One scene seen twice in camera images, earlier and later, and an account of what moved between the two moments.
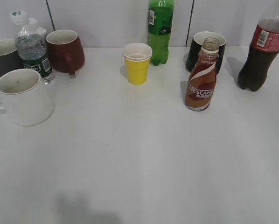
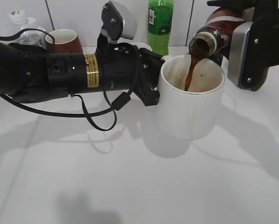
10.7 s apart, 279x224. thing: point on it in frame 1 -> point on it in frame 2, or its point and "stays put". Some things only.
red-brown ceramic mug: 66,51 stays put
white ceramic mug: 21,94 -> 190,89
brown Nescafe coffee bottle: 201,86 -> 214,39
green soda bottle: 160,23 stays put
